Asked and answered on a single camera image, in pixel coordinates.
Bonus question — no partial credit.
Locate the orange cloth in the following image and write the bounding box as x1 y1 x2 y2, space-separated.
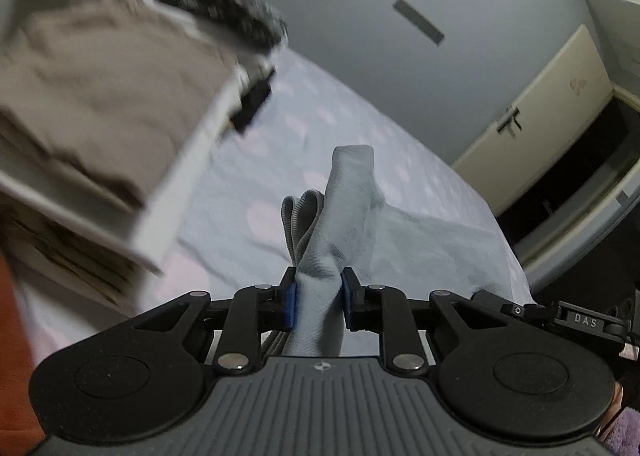
0 251 47 443

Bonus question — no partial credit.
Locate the light grey sock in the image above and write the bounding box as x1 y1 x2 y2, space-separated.
280 143 523 359

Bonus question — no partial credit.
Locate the black folded cloth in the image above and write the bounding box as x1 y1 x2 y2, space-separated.
230 67 276 133

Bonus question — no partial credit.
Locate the dark fuzzy garment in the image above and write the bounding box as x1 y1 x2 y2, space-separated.
156 0 290 55

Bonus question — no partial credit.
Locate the grey wall plate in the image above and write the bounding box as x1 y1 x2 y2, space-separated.
393 0 445 46

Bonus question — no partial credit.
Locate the polka-dot bedsheet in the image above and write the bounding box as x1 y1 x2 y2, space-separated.
12 50 532 362

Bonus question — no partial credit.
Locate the folded striped cloth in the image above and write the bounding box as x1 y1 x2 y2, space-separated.
0 203 138 309

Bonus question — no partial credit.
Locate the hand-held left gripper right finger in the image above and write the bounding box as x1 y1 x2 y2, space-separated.
341 266 502 377

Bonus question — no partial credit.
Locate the purple fuzzy cloth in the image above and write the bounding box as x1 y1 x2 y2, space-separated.
602 410 640 456

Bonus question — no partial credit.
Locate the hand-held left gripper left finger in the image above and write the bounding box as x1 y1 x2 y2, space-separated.
133 265 299 377

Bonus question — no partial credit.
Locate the beige folded garment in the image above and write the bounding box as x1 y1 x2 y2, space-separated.
0 0 242 210

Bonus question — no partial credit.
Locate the cream door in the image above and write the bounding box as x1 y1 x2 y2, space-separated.
452 24 614 213

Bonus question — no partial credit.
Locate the person's right hand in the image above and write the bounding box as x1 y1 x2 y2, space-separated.
600 380 626 439

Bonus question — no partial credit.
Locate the black door handle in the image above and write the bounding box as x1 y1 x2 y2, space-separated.
497 106 522 140

